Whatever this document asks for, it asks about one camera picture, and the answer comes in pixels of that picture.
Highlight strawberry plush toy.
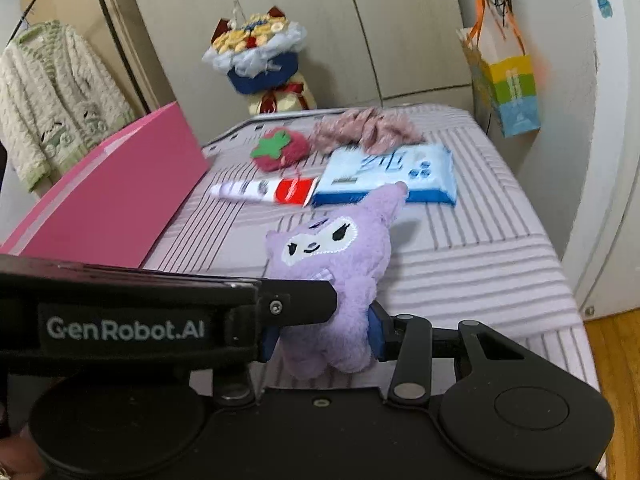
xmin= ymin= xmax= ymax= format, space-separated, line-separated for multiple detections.
xmin=250 ymin=127 xmax=311 ymax=173

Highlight blue wrapped flower bouquet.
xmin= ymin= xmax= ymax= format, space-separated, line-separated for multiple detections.
xmin=201 ymin=6 xmax=307 ymax=96

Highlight pink cardboard box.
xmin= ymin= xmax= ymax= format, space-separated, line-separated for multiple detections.
xmin=0 ymin=101 xmax=210 ymax=270

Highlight beige wooden cabinet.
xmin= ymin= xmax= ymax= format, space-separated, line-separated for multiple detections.
xmin=20 ymin=0 xmax=176 ymax=111

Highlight cream box with red ribbon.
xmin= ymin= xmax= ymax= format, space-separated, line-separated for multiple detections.
xmin=247 ymin=74 xmax=317 ymax=116

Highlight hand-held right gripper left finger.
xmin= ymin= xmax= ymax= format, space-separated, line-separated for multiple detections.
xmin=212 ymin=327 xmax=281 ymax=406

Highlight white and red tube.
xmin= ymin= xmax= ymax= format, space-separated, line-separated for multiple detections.
xmin=207 ymin=177 xmax=318 ymax=207

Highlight blue wet wipes pack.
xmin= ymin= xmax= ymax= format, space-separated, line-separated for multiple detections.
xmin=311 ymin=142 xmax=458 ymax=208

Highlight purple plush toy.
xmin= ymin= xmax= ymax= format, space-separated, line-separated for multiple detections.
xmin=264 ymin=182 xmax=408 ymax=380

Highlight striped tablecloth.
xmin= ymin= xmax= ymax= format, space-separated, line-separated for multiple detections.
xmin=142 ymin=102 xmax=601 ymax=396

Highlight grey wardrobe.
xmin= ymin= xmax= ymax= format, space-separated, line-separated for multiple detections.
xmin=120 ymin=0 xmax=481 ymax=141

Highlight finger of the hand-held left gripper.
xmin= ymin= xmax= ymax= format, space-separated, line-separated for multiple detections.
xmin=257 ymin=280 xmax=337 ymax=328

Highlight colourful striped gift bag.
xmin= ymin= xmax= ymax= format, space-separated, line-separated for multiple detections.
xmin=456 ymin=0 xmax=543 ymax=139

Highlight pink knitted scarf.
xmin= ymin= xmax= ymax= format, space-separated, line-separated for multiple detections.
xmin=310 ymin=106 xmax=426 ymax=156

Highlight person's left hand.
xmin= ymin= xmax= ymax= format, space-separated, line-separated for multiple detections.
xmin=0 ymin=432 xmax=36 ymax=480

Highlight white door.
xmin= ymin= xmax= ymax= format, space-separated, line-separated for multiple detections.
xmin=560 ymin=0 xmax=640 ymax=318

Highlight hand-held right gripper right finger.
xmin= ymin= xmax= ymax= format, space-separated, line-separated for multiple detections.
xmin=367 ymin=304 xmax=531 ymax=408

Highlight fluffy cream pajama jacket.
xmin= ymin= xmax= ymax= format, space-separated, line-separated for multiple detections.
xmin=0 ymin=20 xmax=137 ymax=193

